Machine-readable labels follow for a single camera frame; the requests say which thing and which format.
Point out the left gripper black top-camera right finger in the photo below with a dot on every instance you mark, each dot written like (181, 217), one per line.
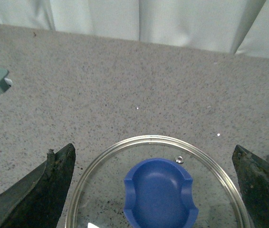
(253, 179)

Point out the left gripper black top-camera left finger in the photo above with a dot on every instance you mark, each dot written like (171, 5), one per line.
(37, 200)

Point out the glass lid with blue knob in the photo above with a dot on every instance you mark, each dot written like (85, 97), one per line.
(155, 181)

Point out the grey white curtain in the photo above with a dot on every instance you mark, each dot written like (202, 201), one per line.
(230, 26)

